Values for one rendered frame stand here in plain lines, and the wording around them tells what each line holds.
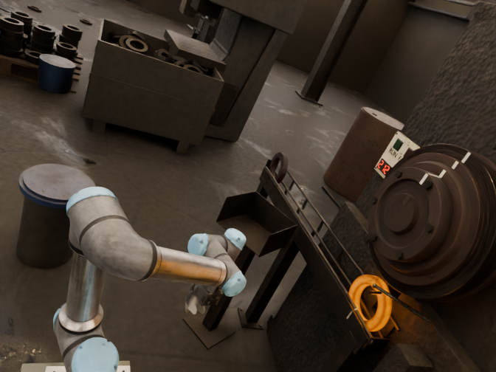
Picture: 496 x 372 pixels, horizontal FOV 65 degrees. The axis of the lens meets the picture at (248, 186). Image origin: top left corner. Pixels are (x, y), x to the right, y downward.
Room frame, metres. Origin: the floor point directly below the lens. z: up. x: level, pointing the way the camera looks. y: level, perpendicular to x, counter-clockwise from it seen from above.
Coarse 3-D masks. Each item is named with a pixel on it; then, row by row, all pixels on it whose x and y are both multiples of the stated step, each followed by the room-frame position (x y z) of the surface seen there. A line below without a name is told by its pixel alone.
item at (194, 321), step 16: (256, 192) 1.62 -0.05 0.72; (224, 208) 1.46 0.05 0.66; (240, 208) 1.56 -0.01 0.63; (256, 208) 1.60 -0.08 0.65; (272, 208) 1.56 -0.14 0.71; (224, 224) 1.45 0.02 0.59; (240, 224) 1.50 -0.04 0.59; (256, 224) 1.56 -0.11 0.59; (272, 224) 1.54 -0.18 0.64; (288, 224) 1.50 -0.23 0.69; (256, 240) 1.42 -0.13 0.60; (272, 240) 1.35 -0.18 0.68; (288, 240) 1.48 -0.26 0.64; (240, 256) 1.43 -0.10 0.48; (224, 304) 1.43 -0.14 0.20; (192, 320) 1.43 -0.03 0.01; (208, 320) 1.43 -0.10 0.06; (224, 320) 1.53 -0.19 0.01; (208, 336) 1.39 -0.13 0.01; (224, 336) 1.43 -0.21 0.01
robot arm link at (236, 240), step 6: (228, 234) 1.06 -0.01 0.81; (234, 234) 1.06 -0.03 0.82; (240, 234) 1.09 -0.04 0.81; (228, 240) 1.04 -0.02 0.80; (234, 240) 1.04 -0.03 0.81; (240, 240) 1.05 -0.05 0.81; (228, 246) 1.03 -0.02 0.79; (234, 246) 1.04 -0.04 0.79; (240, 246) 1.05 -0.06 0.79; (228, 252) 1.02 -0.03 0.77; (234, 252) 1.04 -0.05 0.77; (234, 258) 1.05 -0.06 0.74
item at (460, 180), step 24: (432, 168) 1.14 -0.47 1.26; (456, 168) 1.10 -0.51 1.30; (456, 192) 1.03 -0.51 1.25; (480, 192) 1.01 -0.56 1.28; (456, 216) 0.99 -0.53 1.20; (480, 216) 0.96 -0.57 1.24; (456, 240) 0.95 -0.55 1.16; (384, 264) 1.10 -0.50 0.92; (408, 264) 1.01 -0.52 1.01; (432, 264) 0.96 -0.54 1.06; (456, 264) 0.93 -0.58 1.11
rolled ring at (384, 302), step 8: (360, 280) 1.18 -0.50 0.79; (368, 280) 1.15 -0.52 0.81; (376, 280) 1.13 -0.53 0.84; (352, 288) 1.19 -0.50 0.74; (360, 288) 1.18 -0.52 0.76; (384, 288) 1.10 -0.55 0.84; (352, 296) 1.17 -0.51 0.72; (360, 296) 1.18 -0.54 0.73; (384, 296) 1.08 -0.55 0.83; (384, 304) 1.06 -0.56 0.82; (360, 312) 1.14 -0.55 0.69; (376, 312) 1.06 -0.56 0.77; (384, 312) 1.05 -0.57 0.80; (368, 320) 1.07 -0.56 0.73; (376, 320) 1.05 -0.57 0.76; (384, 320) 1.04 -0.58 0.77; (368, 328) 1.05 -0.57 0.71; (376, 328) 1.04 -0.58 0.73
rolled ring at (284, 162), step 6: (276, 156) 2.16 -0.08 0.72; (282, 156) 2.10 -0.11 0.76; (276, 162) 2.18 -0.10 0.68; (282, 162) 2.07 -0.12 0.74; (288, 162) 2.08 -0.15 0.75; (270, 168) 2.16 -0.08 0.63; (282, 168) 2.04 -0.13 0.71; (282, 174) 2.03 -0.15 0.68; (276, 180) 2.04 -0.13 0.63; (282, 180) 2.05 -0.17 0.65
